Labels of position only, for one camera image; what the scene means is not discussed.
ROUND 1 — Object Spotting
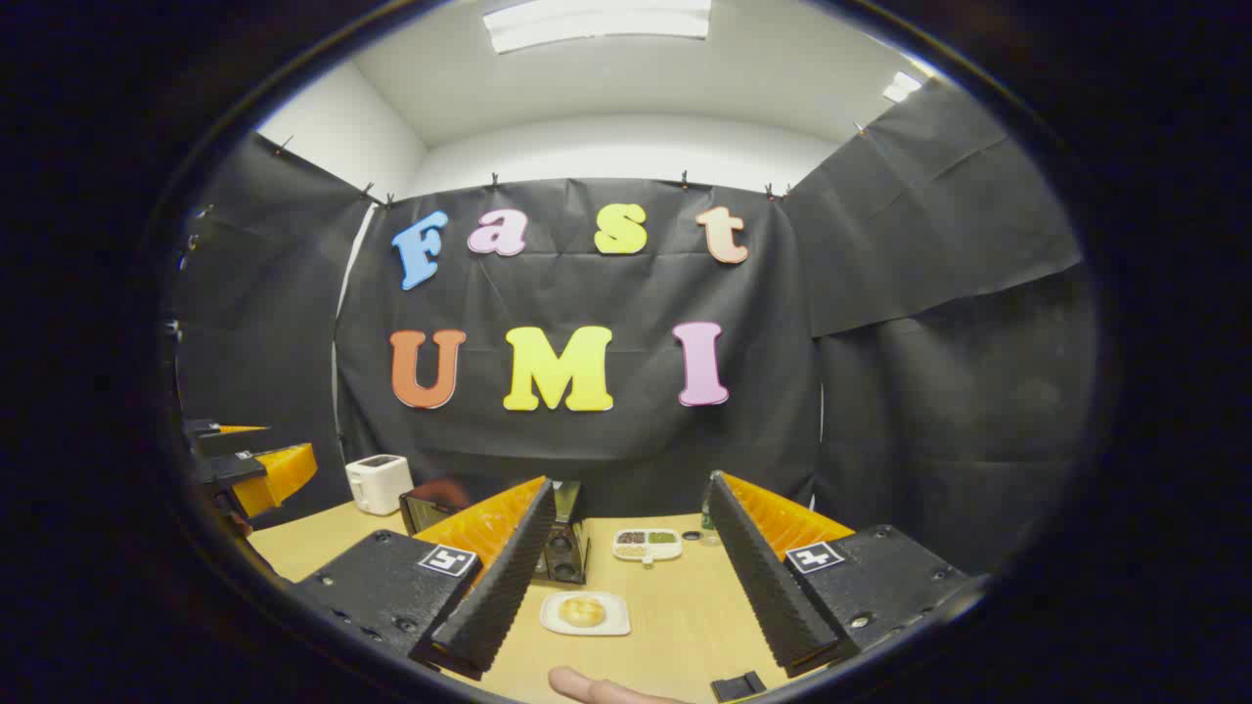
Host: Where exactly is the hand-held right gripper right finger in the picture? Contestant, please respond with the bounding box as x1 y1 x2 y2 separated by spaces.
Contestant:
707 470 979 679

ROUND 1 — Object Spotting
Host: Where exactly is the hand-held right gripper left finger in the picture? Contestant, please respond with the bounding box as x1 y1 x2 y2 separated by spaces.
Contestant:
293 476 559 682

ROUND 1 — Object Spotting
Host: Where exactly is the black electric oven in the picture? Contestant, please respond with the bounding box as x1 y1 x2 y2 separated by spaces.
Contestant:
399 477 592 588

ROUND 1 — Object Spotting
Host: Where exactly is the white toaster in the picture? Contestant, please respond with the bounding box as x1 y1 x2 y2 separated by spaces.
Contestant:
345 454 415 516

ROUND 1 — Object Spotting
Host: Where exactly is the white divided condiment dish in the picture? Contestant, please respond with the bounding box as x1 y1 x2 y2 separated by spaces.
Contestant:
612 528 684 565

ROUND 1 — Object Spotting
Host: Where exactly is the white rectangular plate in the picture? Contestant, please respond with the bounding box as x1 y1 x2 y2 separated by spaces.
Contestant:
540 591 632 638

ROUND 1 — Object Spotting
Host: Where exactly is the black backdrop cloth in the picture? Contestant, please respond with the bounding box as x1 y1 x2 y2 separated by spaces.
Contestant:
171 78 1101 578

